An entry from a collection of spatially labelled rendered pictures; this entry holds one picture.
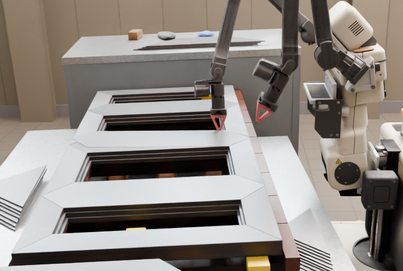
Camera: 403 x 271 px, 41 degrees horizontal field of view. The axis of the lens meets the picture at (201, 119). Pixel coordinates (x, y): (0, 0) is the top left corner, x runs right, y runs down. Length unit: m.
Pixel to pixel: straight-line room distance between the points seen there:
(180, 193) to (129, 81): 1.32
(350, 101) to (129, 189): 0.93
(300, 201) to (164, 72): 1.20
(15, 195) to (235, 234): 0.89
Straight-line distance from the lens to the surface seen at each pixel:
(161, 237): 1.53
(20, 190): 2.09
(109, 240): 1.55
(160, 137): 2.23
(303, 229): 1.84
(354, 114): 2.19
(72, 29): 5.14
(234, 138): 2.19
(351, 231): 2.72
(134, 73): 2.95
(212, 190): 1.77
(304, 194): 2.15
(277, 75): 1.93
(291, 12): 1.89
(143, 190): 1.79
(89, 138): 2.28
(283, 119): 3.07
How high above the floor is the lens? 1.67
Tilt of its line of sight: 20 degrees down
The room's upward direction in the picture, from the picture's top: 2 degrees counter-clockwise
